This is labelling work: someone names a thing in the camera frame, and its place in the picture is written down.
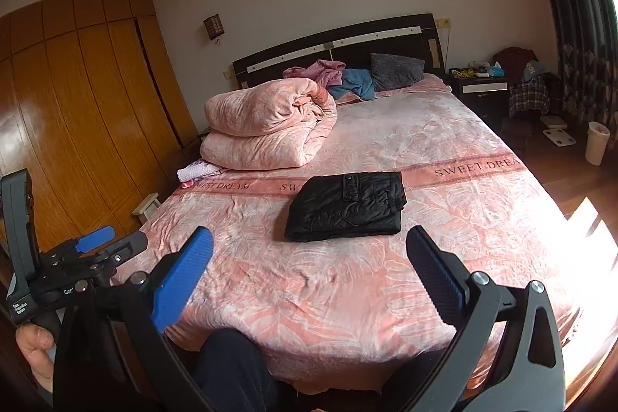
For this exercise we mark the brown wall lamp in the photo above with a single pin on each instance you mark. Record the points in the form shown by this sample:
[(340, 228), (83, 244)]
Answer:
[(212, 27)]

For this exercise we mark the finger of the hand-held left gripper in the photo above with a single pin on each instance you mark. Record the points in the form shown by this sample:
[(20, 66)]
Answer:
[(126, 248), (94, 238)]

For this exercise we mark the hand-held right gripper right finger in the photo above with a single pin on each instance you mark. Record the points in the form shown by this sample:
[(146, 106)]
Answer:
[(434, 277)]

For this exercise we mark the white knitted cloth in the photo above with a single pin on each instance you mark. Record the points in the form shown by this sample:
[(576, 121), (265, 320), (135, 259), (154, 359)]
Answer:
[(198, 170)]

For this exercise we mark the white flat box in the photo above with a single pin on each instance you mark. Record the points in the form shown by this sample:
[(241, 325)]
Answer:
[(554, 121)]

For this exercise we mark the white bathroom scale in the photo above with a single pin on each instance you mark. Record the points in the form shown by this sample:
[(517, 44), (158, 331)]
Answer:
[(560, 138)]

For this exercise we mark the white waste bin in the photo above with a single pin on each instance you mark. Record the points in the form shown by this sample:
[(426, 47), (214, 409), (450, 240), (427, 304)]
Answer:
[(596, 146)]

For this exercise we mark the person's left hand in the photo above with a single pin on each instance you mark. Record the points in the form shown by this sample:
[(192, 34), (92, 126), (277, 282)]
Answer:
[(36, 349)]

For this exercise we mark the dark wooden headboard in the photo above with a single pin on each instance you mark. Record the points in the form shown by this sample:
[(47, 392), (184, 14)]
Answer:
[(289, 55)]

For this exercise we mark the person's left leg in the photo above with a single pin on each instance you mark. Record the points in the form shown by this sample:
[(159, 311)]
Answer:
[(236, 373)]

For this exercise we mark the dark brown stool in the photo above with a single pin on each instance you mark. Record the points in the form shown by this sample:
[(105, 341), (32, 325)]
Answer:
[(516, 133)]

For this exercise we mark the small white stool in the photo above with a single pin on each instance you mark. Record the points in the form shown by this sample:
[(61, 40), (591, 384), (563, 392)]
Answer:
[(147, 204)]

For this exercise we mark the wooden wardrobe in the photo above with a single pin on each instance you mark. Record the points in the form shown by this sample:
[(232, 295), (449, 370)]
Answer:
[(96, 103)]

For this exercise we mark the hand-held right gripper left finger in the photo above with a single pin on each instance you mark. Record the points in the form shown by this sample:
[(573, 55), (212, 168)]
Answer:
[(183, 281)]

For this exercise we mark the dark red garment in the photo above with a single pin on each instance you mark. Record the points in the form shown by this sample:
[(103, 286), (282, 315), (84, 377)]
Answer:
[(514, 57)]

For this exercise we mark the light blue cloth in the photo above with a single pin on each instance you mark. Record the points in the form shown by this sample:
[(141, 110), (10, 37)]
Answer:
[(535, 70)]

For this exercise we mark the blue garment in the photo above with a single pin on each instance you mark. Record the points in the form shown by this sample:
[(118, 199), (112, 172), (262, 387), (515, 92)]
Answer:
[(357, 81)]

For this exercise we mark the dark floral curtain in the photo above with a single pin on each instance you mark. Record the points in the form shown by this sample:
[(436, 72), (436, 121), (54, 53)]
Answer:
[(579, 30)]

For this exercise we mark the plaid cloth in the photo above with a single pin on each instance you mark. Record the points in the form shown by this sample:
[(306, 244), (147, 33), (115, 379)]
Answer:
[(528, 98)]

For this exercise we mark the pink patterned bed blanket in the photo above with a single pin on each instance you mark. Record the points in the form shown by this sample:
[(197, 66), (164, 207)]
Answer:
[(314, 286)]

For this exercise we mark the black pants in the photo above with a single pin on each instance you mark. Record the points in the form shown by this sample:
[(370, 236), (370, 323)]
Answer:
[(347, 204)]

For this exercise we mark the rolled pink quilt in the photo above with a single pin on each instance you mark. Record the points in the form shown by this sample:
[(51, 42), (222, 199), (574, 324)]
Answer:
[(260, 122)]

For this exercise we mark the pink garment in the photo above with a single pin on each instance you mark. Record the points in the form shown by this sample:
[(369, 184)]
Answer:
[(323, 69)]

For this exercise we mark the grey pillow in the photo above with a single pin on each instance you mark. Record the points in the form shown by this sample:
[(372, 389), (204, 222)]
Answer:
[(396, 71)]

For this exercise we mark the dark nightstand with white drawer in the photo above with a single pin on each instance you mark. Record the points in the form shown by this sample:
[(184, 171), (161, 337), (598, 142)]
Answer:
[(483, 100)]

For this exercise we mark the blue white packet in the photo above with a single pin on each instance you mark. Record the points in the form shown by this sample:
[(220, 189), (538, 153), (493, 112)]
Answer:
[(495, 69)]

